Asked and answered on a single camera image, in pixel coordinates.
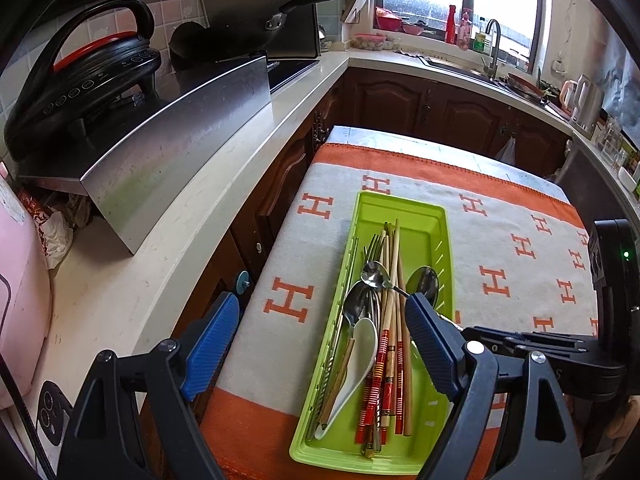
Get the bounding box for large pink bowl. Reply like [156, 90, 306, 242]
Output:
[375, 6, 403, 32]

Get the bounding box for black cable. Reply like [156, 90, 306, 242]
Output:
[0, 350, 56, 480]

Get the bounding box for short metal soup spoon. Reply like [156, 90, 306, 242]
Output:
[342, 282, 373, 328]

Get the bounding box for steel kitchen faucet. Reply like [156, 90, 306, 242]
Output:
[482, 19, 502, 80]

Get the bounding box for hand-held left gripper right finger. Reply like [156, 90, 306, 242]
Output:
[404, 292, 583, 480]

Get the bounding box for small metal spoon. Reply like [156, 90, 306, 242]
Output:
[361, 260, 411, 298]

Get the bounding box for red printed plastic bag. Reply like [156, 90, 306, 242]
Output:
[20, 187, 76, 271]

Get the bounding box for steel sink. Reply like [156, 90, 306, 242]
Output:
[425, 56, 501, 83]

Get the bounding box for low steel splash guard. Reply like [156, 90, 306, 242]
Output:
[17, 55, 273, 256]

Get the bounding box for black glass stove top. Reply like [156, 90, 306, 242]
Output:
[267, 57, 321, 93]

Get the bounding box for pile of mixed chopsticks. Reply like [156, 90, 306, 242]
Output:
[306, 217, 414, 461]

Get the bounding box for pink lidded food container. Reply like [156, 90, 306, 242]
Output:
[352, 33, 388, 51]

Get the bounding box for leaning cutting board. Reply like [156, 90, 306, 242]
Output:
[341, 0, 373, 23]

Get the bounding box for orange patterned blanket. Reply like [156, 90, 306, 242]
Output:
[200, 142, 601, 480]

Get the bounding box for brown wooden chopstick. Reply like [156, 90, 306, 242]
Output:
[397, 330, 414, 437]

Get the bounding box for brown wooden kitchen cabinets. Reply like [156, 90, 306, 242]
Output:
[230, 67, 571, 281]

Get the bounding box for green plastic utensil tray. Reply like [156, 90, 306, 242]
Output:
[290, 190, 456, 466]

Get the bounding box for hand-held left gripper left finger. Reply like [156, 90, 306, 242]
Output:
[57, 290, 241, 480]

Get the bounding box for pink plastic appliance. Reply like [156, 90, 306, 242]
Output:
[0, 162, 51, 411]

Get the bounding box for white ceramic spoon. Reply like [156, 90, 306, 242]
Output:
[315, 317, 378, 433]

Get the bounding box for black phone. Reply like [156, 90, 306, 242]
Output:
[37, 380, 76, 446]

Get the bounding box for metal fork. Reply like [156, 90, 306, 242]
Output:
[361, 237, 390, 281]

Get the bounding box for red frying pan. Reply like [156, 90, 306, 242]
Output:
[505, 74, 548, 101]

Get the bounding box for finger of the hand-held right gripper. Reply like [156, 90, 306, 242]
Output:
[492, 340, 603, 362]
[462, 326, 593, 343]

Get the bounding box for black wok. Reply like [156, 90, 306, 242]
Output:
[169, 0, 353, 68]

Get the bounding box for glass jars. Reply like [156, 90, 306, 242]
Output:
[597, 120, 625, 166]

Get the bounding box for steel electric kettle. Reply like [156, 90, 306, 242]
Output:
[560, 74, 603, 133]

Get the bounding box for white plastic bag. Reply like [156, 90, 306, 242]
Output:
[494, 136, 517, 163]

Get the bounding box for large metal spoon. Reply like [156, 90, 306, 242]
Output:
[407, 266, 440, 306]

